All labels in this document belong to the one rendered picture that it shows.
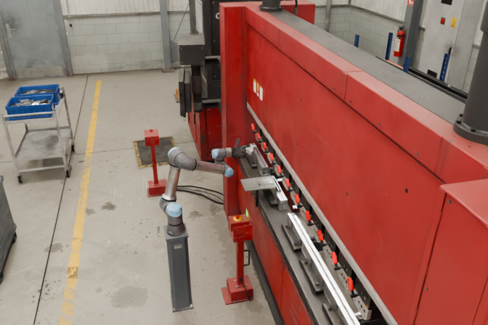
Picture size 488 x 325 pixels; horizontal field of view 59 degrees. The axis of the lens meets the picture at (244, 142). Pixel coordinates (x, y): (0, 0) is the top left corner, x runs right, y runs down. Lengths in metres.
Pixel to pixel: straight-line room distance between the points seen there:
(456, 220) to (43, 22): 9.49
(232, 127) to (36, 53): 6.68
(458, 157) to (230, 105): 2.98
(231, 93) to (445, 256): 3.15
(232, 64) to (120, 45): 6.26
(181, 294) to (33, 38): 7.47
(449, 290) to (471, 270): 0.12
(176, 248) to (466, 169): 2.50
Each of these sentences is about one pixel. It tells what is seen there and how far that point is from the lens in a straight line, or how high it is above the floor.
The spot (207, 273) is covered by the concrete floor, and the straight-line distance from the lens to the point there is 4.26.
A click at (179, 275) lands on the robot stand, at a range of 3.70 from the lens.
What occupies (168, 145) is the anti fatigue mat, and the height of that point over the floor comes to 0.01.
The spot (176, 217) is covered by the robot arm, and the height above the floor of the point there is 0.94.
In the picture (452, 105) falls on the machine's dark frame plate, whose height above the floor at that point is 2.30.
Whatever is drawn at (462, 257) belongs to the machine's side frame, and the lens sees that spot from 1.25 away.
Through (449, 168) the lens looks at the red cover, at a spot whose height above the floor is 2.22.
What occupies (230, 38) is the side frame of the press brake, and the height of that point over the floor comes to 2.03.
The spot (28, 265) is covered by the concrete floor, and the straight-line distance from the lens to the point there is 4.78.
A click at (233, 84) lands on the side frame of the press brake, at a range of 4.13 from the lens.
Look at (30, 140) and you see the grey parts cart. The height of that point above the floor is 0.33.
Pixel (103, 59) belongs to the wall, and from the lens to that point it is 10.22.
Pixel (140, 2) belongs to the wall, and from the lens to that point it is 9.96.
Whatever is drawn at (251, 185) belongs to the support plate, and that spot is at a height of 1.00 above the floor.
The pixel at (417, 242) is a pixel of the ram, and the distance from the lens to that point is 1.80.
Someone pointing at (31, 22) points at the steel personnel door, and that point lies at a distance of 10.16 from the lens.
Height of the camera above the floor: 2.90
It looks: 26 degrees down
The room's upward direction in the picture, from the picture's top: straight up
